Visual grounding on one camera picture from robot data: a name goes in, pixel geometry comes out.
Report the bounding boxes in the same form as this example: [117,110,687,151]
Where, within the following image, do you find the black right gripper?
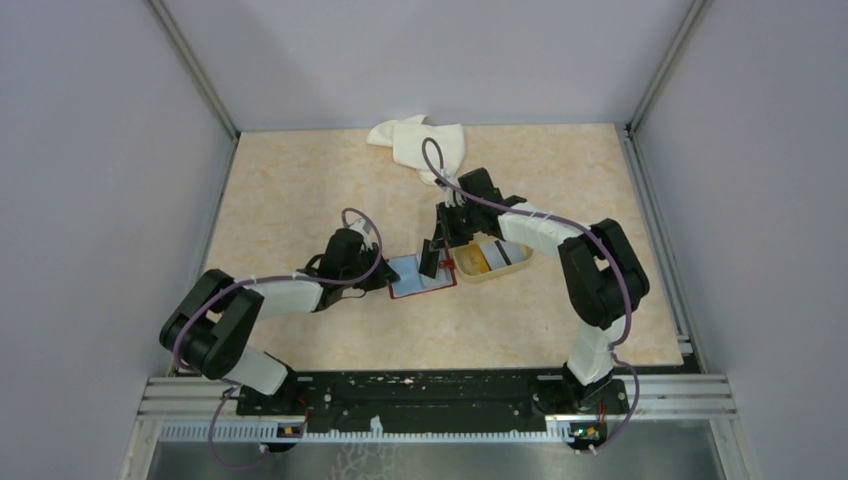
[429,200,480,252]

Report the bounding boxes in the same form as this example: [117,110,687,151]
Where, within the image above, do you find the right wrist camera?
[441,181,465,208]

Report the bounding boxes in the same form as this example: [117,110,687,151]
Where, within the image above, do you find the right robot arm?
[425,168,650,412]

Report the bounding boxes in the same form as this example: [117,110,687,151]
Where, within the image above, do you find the aluminium frame rail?
[137,370,738,444]

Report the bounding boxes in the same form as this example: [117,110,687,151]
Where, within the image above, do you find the red leather card holder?
[388,254,458,300]

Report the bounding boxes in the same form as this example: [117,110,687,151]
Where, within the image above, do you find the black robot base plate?
[236,367,630,434]

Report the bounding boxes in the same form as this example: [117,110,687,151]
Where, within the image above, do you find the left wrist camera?
[348,218,374,239]

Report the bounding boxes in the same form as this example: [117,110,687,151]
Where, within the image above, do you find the dark grey card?
[418,239,442,279]

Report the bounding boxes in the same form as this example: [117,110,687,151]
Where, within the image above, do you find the black striped card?
[480,240,528,270]

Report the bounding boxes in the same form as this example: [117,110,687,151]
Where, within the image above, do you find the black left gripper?
[341,241,399,291]

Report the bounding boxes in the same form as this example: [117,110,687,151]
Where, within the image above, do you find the gold VIP card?
[457,244,491,276]

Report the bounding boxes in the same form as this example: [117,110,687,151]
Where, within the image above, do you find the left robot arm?
[159,228,399,414]

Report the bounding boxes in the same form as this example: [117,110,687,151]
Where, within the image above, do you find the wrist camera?
[441,181,465,208]
[348,218,374,239]

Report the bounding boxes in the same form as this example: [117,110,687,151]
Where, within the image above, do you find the white folded cloth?
[366,114,467,185]

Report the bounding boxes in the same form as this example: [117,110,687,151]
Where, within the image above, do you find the beige oval tray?
[450,239,534,284]

